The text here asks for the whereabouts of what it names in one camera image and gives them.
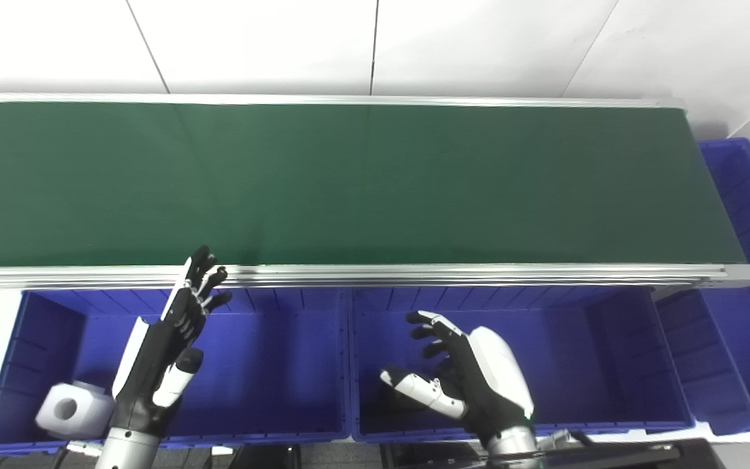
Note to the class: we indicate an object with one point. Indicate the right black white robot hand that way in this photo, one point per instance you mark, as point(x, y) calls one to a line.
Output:
point(486, 378)

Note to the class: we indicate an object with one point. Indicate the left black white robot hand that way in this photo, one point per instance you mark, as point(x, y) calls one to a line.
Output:
point(153, 371)

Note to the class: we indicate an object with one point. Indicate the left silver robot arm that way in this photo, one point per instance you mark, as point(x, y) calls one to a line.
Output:
point(129, 451)

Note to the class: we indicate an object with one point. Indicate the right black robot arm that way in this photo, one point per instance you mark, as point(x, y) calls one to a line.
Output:
point(512, 446)

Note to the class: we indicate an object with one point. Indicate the white plastic block part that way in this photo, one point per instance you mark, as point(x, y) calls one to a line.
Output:
point(85, 413)

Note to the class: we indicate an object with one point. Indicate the black robot body part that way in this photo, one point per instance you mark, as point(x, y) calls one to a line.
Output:
point(264, 457)

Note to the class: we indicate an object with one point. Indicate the green conveyor belt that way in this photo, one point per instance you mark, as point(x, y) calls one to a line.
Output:
point(349, 182)

